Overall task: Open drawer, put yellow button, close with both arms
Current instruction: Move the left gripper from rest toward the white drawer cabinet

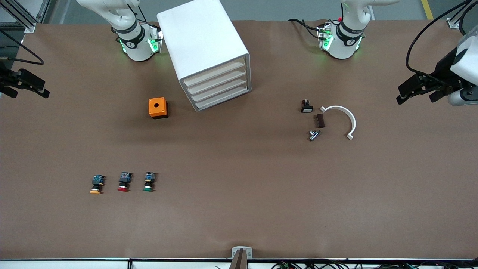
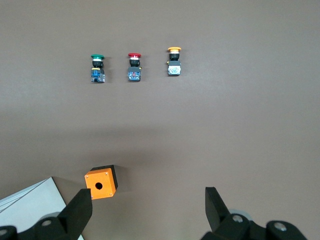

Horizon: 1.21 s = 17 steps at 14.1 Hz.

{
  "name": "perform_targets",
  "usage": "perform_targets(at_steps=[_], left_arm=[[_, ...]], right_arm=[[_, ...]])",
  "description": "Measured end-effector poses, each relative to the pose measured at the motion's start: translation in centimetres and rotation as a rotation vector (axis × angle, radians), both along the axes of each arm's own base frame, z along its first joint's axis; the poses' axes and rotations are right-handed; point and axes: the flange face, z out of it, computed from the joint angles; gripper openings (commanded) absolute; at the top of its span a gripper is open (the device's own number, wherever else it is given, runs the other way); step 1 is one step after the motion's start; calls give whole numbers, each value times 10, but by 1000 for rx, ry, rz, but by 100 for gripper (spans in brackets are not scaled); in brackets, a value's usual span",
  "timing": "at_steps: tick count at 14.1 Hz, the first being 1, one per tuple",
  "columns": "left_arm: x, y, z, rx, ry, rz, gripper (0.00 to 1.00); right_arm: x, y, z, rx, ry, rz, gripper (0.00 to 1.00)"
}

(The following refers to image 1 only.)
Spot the yellow push button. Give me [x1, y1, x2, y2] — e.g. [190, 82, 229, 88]
[89, 174, 106, 195]

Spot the red push button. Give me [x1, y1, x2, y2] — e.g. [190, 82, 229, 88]
[117, 172, 133, 192]

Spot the green push button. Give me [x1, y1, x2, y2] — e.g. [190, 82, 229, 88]
[143, 172, 157, 192]

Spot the white drawer cabinet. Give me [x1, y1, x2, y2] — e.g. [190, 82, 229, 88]
[156, 0, 252, 112]

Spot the white plastic drawer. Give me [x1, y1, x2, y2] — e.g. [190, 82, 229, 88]
[193, 84, 250, 110]
[189, 76, 248, 102]

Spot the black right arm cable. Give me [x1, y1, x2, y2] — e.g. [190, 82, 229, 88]
[0, 29, 44, 65]

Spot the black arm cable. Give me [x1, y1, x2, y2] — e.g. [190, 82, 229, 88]
[0, 29, 44, 65]
[406, 0, 478, 77]

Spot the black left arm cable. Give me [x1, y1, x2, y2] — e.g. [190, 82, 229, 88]
[406, 0, 478, 77]

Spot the aluminium frame profile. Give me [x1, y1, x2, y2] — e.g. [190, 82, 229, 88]
[0, 0, 51, 33]
[446, 0, 478, 28]

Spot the white curved plastic bracket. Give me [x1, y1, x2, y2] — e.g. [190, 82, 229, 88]
[320, 105, 357, 140]

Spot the orange button enclosure box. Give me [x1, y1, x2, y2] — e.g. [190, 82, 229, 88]
[148, 97, 169, 119]

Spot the black base cable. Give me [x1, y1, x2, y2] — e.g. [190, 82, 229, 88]
[288, 18, 322, 40]

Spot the black cable bundle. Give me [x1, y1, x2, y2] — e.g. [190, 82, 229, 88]
[271, 260, 478, 269]

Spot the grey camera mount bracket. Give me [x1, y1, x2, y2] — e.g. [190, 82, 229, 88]
[232, 247, 252, 260]

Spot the brown camera pole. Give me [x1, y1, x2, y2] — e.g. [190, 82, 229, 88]
[229, 250, 249, 269]

